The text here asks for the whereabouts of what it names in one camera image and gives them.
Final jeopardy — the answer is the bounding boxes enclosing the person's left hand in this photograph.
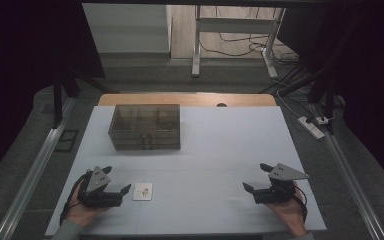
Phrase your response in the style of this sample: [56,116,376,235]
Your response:
[65,181,111,229]

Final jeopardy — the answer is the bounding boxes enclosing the white power cable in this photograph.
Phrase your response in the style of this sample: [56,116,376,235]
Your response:
[275,89,303,120]

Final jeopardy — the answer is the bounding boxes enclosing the small white card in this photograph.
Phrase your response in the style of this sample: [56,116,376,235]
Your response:
[132,182,154,202]

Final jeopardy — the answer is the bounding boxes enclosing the black metal stand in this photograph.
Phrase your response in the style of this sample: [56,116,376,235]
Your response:
[50,64,120,130]
[278,13,366,135]

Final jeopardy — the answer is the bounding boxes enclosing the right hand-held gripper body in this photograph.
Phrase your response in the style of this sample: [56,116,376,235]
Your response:
[252,162,310,205]

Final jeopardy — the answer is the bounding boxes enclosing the black floor cables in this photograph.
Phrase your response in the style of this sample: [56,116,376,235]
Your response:
[199,32,299,65]

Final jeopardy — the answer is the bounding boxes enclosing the smoky transparent drawer box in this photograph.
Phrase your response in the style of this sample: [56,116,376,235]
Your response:
[107,103,182,151]

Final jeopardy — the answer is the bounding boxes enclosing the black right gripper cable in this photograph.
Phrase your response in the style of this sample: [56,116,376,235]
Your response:
[292,184,309,224]

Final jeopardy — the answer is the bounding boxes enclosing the black floor frame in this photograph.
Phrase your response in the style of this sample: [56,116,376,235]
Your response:
[54,129,80,154]

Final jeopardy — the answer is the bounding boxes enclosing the dark curtain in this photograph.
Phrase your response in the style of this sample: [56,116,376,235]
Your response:
[276,0,384,201]
[0,0,106,188]

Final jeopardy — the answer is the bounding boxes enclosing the white metal desk frame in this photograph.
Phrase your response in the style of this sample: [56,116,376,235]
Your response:
[191,4,286,80]

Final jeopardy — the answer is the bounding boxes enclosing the aluminium floor rail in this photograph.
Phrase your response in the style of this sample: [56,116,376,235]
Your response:
[0,96,78,240]
[309,103,384,240]

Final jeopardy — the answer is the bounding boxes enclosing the white power strip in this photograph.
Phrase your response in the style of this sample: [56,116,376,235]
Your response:
[297,115,326,140]

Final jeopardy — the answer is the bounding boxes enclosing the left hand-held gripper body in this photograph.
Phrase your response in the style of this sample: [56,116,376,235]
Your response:
[77,165,124,209]

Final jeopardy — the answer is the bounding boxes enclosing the person's right hand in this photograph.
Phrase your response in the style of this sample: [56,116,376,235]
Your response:
[264,181,309,237]

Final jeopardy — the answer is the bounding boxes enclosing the white cabinet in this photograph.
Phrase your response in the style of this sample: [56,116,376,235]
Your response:
[81,3,173,54]

